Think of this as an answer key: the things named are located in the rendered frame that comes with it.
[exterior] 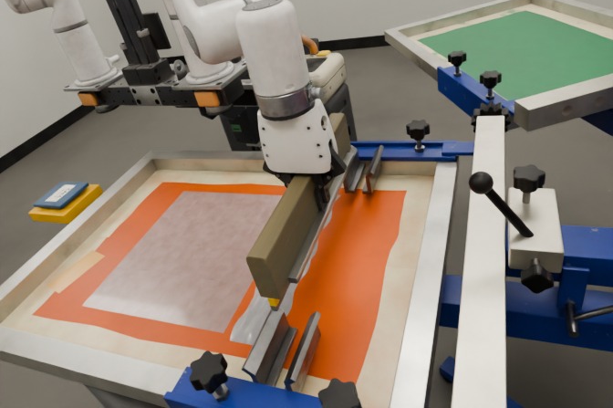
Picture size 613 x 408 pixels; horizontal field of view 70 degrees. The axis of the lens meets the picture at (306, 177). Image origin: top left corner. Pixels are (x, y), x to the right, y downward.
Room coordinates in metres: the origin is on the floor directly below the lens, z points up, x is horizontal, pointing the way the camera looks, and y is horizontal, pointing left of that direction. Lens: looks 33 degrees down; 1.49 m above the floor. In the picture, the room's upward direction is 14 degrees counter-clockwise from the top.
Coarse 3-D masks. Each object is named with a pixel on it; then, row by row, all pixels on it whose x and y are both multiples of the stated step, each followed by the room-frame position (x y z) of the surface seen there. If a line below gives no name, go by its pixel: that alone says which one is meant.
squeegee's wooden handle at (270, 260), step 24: (336, 120) 0.68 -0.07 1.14; (288, 192) 0.51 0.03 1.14; (312, 192) 0.53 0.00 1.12; (288, 216) 0.46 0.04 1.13; (312, 216) 0.51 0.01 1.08; (264, 240) 0.42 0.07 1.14; (288, 240) 0.44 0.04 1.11; (264, 264) 0.39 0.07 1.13; (288, 264) 0.43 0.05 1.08; (264, 288) 0.40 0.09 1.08
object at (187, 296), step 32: (128, 256) 0.70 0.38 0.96; (160, 256) 0.67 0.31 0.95; (192, 256) 0.65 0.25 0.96; (224, 256) 0.63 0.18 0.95; (96, 288) 0.63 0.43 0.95; (128, 288) 0.61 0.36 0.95; (160, 288) 0.59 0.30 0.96; (192, 288) 0.57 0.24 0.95; (224, 288) 0.55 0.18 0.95; (320, 288) 0.49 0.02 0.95; (352, 288) 0.48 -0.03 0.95; (64, 320) 0.57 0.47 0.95; (96, 320) 0.55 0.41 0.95; (128, 320) 0.53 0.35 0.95; (160, 320) 0.51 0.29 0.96; (192, 320) 0.49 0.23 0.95; (224, 320) 0.48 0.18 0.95; (288, 320) 0.45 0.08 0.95; (320, 320) 0.43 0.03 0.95; (352, 320) 0.42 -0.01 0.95; (224, 352) 0.42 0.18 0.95; (320, 352) 0.38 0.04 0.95; (352, 352) 0.37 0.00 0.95
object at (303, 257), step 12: (348, 156) 0.66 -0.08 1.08; (348, 168) 0.64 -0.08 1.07; (336, 180) 0.60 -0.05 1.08; (336, 192) 0.57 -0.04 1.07; (324, 216) 0.52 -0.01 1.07; (312, 228) 0.50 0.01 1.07; (312, 240) 0.48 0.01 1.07; (300, 252) 0.46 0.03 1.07; (300, 264) 0.44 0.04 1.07; (288, 276) 0.42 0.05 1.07; (300, 276) 0.42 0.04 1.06
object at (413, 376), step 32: (160, 160) 1.02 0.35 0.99; (192, 160) 0.98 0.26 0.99; (224, 160) 0.93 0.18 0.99; (256, 160) 0.89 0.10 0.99; (128, 192) 0.93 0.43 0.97; (448, 192) 0.61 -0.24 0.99; (96, 224) 0.83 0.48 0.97; (448, 224) 0.53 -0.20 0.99; (64, 256) 0.75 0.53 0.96; (0, 288) 0.66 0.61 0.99; (32, 288) 0.67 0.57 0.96; (416, 288) 0.42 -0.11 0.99; (0, 320) 0.61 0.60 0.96; (416, 320) 0.37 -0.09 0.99; (0, 352) 0.51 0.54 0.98; (32, 352) 0.48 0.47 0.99; (64, 352) 0.46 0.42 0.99; (96, 352) 0.45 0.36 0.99; (416, 352) 0.32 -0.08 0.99; (96, 384) 0.41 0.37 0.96; (128, 384) 0.38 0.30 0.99; (160, 384) 0.37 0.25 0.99; (416, 384) 0.28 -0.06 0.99
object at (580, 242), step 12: (564, 228) 0.41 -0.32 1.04; (576, 228) 0.40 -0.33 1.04; (588, 228) 0.40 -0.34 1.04; (600, 228) 0.39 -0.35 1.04; (612, 228) 0.39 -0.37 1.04; (564, 240) 0.39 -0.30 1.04; (576, 240) 0.38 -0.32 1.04; (588, 240) 0.38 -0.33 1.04; (600, 240) 0.38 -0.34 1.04; (612, 240) 0.37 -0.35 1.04; (576, 252) 0.37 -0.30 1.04; (588, 252) 0.36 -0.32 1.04; (600, 252) 0.36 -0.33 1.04; (612, 252) 0.35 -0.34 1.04; (564, 264) 0.37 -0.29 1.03; (576, 264) 0.36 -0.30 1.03; (588, 264) 0.35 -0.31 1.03; (600, 264) 0.35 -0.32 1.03; (612, 264) 0.34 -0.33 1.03; (516, 276) 0.39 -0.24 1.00; (600, 276) 0.35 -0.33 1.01; (612, 276) 0.34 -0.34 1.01
